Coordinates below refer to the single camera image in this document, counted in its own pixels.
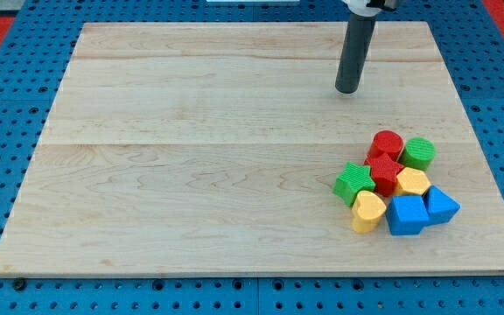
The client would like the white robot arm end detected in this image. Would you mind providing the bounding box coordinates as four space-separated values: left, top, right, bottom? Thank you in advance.
342 0 403 18

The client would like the light wooden board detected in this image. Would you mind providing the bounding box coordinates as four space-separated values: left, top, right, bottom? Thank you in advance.
0 22 504 278

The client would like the green star block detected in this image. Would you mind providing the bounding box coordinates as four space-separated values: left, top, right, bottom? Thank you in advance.
332 162 376 207

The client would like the yellow heart block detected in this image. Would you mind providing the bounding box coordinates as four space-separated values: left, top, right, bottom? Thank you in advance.
352 191 387 234

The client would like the red star block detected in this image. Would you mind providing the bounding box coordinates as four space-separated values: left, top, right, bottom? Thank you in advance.
364 153 404 197

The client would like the red cylinder block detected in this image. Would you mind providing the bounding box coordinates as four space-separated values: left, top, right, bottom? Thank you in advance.
367 130 404 161

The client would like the yellow hexagon block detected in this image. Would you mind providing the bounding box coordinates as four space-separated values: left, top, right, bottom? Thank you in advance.
393 167 431 195

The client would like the blue cube block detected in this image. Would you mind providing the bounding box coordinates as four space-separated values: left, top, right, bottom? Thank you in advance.
385 195 430 235

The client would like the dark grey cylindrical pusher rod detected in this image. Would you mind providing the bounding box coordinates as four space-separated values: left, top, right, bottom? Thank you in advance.
335 13 376 94

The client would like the green cylinder block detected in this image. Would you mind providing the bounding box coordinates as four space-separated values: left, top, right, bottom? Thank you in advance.
398 137 437 171

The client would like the blue triangle block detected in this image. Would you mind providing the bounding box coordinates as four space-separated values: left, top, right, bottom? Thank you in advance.
423 185 460 226

